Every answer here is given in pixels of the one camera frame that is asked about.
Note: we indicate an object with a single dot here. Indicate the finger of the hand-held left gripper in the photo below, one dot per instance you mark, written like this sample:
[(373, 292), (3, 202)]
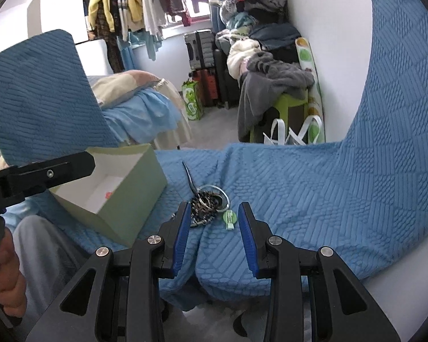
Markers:
[(57, 172)]

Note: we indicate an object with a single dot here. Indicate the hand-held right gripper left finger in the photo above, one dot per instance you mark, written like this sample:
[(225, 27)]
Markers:
[(181, 242)]

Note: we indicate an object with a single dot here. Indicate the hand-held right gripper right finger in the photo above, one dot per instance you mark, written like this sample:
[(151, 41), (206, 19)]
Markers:
[(249, 245)]

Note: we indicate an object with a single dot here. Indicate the pale green cardboard box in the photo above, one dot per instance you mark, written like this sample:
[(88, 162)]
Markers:
[(135, 199)]

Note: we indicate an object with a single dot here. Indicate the person's left hand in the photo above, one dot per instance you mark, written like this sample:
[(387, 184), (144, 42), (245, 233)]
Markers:
[(10, 288)]

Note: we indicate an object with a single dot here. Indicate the small green hair clip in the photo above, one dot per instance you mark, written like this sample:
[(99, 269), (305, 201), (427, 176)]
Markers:
[(230, 219)]

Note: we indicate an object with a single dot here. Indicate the silver bangle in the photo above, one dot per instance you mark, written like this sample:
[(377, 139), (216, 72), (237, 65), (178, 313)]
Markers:
[(225, 196)]

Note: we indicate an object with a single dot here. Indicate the light blue bed sheet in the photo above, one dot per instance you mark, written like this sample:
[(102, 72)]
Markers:
[(142, 114)]

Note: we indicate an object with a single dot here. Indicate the blue textured sofa cover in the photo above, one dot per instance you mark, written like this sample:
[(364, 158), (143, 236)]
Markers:
[(342, 192)]

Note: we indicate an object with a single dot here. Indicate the beige pink pillow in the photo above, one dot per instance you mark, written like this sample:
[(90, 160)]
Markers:
[(121, 85)]

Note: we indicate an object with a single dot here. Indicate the cream bed skirt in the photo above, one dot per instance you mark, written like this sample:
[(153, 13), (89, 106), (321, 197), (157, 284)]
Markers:
[(178, 128)]

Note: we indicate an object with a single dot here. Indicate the white tote bag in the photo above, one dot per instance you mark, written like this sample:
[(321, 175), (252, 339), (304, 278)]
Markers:
[(276, 128)]

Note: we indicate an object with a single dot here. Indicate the white headboard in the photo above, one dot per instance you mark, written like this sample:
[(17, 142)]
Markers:
[(94, 57)]

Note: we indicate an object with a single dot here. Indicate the green shopping bag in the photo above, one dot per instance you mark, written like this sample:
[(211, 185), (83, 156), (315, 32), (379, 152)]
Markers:
[(192, 101)]

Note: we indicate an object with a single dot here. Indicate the green plastic stool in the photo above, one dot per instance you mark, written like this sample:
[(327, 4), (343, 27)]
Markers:
[(289, 105)]

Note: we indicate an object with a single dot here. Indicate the red suitcase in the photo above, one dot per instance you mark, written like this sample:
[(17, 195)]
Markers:
[(207, 87)]

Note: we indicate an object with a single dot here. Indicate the white wardrobe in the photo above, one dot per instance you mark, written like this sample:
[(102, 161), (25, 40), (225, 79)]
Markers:
[(57, 10)]

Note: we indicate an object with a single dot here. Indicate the grey fleece blanket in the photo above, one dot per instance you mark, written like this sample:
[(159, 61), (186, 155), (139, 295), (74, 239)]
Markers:
[(264, 78)]

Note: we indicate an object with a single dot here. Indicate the green spotted ironing board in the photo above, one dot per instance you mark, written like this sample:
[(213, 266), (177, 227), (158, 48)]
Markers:
[(312, 78)]

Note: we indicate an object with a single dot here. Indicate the row of hanging clothes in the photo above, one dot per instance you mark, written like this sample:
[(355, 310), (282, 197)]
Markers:
[(135, 3)]

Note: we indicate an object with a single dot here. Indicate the grey suitcase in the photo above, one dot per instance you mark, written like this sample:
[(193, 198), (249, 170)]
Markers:
[(199, 50)]

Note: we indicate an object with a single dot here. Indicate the window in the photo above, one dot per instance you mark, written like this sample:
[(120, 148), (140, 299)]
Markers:
[(196, 10)]

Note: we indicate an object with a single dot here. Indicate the pile of clothes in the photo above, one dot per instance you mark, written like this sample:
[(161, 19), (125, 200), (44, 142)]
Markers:
[(260, 14)]

